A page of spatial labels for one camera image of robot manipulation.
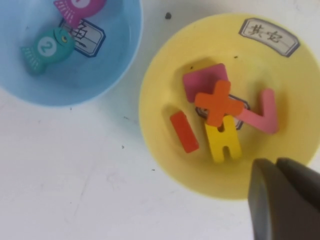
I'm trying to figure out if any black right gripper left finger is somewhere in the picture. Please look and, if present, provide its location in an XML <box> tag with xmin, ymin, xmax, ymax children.
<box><xmin>247</xmin><ymin>157</ymin><xmax>320</xmax><ymax>240</ymax></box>

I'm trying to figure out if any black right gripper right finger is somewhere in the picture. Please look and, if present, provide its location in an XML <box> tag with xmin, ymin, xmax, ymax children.
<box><xmin>275</xmin><ymin>156</ymin><xmax>320</xmax><ymax>212</ymax></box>

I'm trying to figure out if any red minus bar piece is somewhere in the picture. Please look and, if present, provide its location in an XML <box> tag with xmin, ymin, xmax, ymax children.
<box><xmin>170</xmin><ymin>110</ymin><xmax>200</xmax><ymax>154</ymax></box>

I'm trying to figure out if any yellow plastic bowl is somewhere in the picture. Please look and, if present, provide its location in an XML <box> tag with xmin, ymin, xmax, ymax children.
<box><xmin>138</xmin><ymin>12</ymin><xmax>320</xmax><ymax>202</ymax></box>

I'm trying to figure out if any pink greater-than sign piece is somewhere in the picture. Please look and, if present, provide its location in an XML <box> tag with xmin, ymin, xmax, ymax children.
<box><xmin>234</xmin><ymin>88</ymin><xmax>279</xmax><ymax>135</ymax></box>

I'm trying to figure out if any yellow equals sign piece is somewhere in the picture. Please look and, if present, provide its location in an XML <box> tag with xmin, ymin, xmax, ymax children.
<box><xmin>204</xmin><ymin>115</ymin><xmax>243</xmax><ymax>164</ymax></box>

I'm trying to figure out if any orange plus sign piece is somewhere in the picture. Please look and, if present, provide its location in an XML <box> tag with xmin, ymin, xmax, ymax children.
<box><xmin>194</xmin><ymin>79</ymin><xmax>244</xmax><ymax>128</ymax></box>

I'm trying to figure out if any magenta rectangle piece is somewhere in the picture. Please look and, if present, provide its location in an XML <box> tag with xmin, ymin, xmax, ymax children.
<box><xmin>182</xmin><ymin>62</ymin><xmax>230</xmax><ymax>104</ymax></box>

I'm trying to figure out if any blue plastic bowl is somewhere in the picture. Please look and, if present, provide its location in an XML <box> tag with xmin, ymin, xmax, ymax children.
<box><xmin>0</xmin><ymin>0</ymin><xmax>145</xmax><ymax>107</ymax></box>

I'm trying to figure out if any paper label inside blue bowl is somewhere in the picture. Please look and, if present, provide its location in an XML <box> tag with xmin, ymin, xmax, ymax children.
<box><xmin>58</xmin><ymin>17</ymin><xmax>107</xmax><ymax>59</ymax></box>

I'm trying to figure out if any teal fish piece two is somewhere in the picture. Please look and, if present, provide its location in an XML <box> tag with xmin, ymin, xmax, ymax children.
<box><xmin>20</xmin><ymin>26</ymin><xmax>76</xmax><ymax>76</ymax></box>

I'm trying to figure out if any magenta fish piece one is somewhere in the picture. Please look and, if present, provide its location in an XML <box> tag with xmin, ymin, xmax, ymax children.
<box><xmin>53</xmin><ymin>0</ymin><xmax>106</xmax><ymax>29</ymax></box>

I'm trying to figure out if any paper label on yellow rim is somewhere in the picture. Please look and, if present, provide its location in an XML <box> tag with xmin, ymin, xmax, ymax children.
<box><xmin>238</xmin><ymin>17</ymin><xmax>301</xmax><ymax>59</ymax></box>

